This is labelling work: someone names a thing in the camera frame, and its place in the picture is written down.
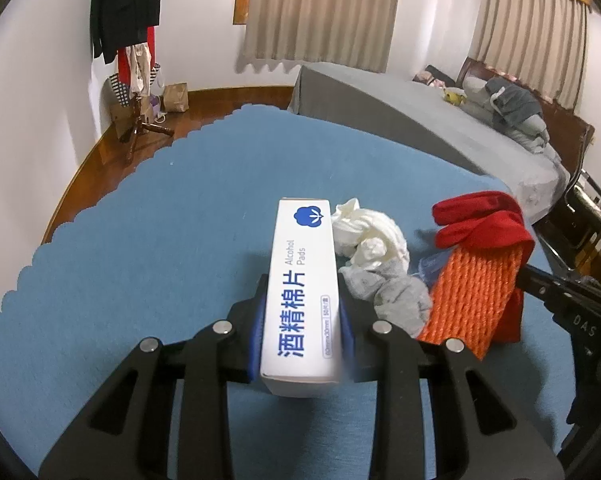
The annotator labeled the red hanging garment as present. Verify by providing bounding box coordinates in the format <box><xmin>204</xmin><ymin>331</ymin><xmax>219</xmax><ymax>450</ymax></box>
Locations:
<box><xmin>116</xmin><ymin>27</ymin><xmax>156</xmax><ymax>83</ymax></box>

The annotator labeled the clear plastic wrapper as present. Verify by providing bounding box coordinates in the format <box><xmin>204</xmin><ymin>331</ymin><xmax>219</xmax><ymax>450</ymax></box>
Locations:
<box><xmin>414</xmin><ymin>254</ymin><xmax>451</xmax><ymax>281</ymax></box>

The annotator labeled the pink plush toy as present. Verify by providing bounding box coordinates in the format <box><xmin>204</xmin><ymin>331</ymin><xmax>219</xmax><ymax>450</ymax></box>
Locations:
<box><xmin>413</xmin><ymin>71</ymin><xmax>448</xmax><ymax>88</ymax></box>

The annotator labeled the orange knitted cloth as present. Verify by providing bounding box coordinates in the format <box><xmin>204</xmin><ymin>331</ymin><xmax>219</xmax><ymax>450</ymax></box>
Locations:
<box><xmin>417</xmin><ymin>240</ymin><xmax>526</xmax><ymax>361</ymax></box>

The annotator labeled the white tissue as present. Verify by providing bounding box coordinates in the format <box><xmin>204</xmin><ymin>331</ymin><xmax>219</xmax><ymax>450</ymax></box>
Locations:
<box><xmin>330</xmin><ymin>197</ymin><xmax>410</xmax><ymax>273</ymax></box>

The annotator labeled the white blue printed box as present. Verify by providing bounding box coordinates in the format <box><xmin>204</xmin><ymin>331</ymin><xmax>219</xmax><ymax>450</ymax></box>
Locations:
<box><xmin>259</xmin><ymin>198</ymin><xmax>343</xmax><ymax>398</ymax></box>

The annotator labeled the white floral hanging garment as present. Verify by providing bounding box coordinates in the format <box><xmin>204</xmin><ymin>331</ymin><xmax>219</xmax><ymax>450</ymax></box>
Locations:
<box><xmin>128</xmin><ymin>42</ymin><xmax>154</xmax><ymax>96</ymax></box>

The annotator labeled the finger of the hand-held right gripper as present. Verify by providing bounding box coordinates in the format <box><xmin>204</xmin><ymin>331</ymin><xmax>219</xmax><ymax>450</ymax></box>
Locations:
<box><xmin>517</xmin><ymin>264</ymin><xmax>581</xmax><ymax>307</ymax></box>

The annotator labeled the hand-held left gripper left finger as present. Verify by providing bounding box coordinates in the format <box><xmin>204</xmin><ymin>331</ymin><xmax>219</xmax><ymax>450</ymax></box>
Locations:
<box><xmin>38</xmin><ymin>272</ymin><xmax>271</xmax><ymax>480</ymax></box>

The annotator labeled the blue scalloped table mat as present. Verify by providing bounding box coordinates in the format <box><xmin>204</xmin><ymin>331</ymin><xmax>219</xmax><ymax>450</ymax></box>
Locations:
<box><xmin>0</xmin><ymin>105</ymin><xmax>581</xmax><ymax>480</ymax></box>

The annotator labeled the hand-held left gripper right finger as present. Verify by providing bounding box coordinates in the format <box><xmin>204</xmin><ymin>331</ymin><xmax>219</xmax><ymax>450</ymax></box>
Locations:
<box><xmin>337</xmin><ymin>280</ymin><xmax>566</xmax><ymax>480</ymax></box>

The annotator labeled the bed with grey sheet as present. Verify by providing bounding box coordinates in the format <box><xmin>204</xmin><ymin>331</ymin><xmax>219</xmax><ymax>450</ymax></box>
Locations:
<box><xmin>288</xmin><ymin>62</ymin><xmax>571</xmax><ymax>223</ymax></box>

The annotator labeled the dark grey garment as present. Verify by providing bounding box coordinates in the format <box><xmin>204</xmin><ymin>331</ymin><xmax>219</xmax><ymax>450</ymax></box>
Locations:
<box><xmin>485</xmin><ymin>77</ymin><xmax>543</xmax><ymax>126</ymax></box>

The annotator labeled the red cloth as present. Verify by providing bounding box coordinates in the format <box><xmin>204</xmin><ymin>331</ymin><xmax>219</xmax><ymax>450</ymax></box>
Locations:
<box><xmin>431</xmin><ymin>190</ymin><xmax>536</xmax><ymax>343</ymax></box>

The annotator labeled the brown paper bag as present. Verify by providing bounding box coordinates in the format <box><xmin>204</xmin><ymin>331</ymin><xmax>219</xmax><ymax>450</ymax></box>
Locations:
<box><xmin>163</xmin><ymin>82</ymin><xmax>190</xmax><ymax>113</ymax></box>

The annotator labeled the black jacket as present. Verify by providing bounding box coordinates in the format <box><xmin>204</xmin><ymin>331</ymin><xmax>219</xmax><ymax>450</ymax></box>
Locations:
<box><xmin>89</xmin><ymin>0</ymin><xmax>177</xmax><ymax>65</ymax></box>

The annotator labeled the narrow beige curtain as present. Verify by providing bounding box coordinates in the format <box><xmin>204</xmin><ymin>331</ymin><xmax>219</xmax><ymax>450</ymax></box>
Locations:
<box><xmin>467</xmin><ymin>0</ymin><xmax>591</xmax><ymax>111</ymax></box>

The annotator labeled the black metal chair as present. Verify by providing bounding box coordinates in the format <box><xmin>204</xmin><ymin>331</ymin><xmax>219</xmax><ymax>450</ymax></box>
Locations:
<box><xmin>530</xmin><ymin>167</ymin><xmax>601</xmax><ymax>286</ymax></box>

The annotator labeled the grey sock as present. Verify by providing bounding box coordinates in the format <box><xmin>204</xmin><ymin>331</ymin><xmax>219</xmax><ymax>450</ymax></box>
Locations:
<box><xmin>337</xmin><ymin>262</ymin><xmax>433</xmax><ymax>338</ymax></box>

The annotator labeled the black pillow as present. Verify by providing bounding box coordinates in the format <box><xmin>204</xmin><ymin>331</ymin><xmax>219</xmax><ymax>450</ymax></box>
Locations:
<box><xmin>424</xmin><ymin>64</ymin><xmax>456</xmax><ymax>86</ymax></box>

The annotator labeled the striped tote bag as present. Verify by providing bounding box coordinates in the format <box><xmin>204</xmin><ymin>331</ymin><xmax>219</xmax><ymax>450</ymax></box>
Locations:
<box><xmin>108</xmin><ymin>62</ymin><xmax>162</xmax><ymax>108</ymax></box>

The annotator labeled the tan paper bag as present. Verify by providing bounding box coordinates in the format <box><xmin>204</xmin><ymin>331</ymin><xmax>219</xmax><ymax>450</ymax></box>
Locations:
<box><xmin>109</xmin><ymin>102</ymin><xmax>131</xmax><ymax>133</ymax></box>

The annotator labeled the white purple plastic bag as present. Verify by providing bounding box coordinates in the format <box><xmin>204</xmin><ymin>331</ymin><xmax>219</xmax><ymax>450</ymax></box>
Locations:
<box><xmin>148</xmin><ymin>92</ymin><xmax>168</xmax><ymax>123</ymax></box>

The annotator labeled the dark wooden headboard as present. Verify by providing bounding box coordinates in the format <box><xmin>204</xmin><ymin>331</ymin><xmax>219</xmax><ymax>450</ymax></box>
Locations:
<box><xmin>455</xmin><ymin>56</ymin><xmax>596</xmax><ymax>176</ymax></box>

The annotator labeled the wide beige curtain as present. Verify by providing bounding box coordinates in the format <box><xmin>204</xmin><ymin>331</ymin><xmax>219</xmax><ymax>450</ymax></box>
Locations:
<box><xmin>240</xmin><ymin>0</ymin><xmax>405</xmax><ymax>75</ymax></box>

